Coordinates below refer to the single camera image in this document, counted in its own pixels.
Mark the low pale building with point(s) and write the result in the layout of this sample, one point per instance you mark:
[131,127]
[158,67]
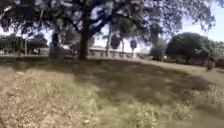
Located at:
[100,51]

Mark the sign on pole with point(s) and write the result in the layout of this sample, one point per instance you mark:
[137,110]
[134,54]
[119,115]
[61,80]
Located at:
[133,45]

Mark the large dark tree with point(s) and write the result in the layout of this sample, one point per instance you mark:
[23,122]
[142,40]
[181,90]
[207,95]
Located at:
[84,40]

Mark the round dark green tree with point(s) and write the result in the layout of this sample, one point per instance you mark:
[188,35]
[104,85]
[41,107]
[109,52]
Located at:
[186,45]

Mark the dark shelter with posts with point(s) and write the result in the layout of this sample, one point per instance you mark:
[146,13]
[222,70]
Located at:
[20,43]

